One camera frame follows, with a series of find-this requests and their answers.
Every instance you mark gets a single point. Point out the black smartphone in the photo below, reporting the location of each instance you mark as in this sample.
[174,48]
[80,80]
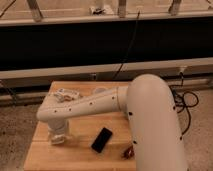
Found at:
[101,140]

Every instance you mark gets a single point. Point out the wooden table board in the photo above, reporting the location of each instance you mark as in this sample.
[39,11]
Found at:
[76,153]

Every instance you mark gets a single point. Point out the translucent plastic cup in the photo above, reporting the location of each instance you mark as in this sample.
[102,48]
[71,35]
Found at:
[99,90]

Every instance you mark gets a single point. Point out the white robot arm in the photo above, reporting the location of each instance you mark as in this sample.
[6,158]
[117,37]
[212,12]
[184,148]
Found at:
[149,104]

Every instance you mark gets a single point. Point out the dark red chili pepper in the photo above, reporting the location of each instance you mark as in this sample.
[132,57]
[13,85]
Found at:
[128,153]

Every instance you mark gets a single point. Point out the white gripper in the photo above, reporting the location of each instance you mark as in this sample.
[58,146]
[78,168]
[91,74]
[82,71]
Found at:
[58,129]

